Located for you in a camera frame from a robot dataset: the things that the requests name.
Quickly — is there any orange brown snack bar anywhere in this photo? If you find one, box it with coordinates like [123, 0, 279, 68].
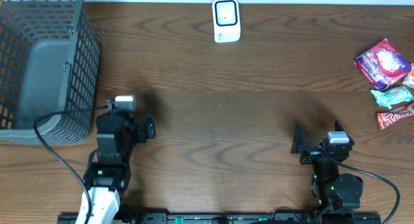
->
[376, 102, 413, 129]

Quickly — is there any teal snack packet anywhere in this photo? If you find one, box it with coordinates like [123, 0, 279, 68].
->
[370, 86, 413, 109]

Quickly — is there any red purple snack bag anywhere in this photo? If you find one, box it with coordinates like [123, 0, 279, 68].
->
[354, 39, 411, 90]

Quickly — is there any orange juice carton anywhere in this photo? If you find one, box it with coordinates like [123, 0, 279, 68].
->
[402, 63, 414, 89]

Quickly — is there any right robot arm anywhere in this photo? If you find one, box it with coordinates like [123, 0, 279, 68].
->
[290, 122, 364, 223]

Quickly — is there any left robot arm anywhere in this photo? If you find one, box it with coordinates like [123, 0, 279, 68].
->
[76, 112, 156, 223]

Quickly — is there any grey plastic mesh basket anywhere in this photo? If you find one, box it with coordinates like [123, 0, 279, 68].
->
[1, 0, 100, 144]

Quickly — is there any right black cable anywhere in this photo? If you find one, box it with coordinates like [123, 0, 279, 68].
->
[332, 157, 401, 224]

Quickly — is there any black cable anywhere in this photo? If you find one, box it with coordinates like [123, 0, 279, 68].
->
[33, 104, 111, 224]
[332, 157, 401, 224]

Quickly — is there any left black cable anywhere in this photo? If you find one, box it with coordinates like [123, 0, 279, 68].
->
[33, 104, 111, 224]

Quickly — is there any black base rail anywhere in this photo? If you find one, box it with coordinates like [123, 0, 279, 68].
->
[56, 212, 382, 224]

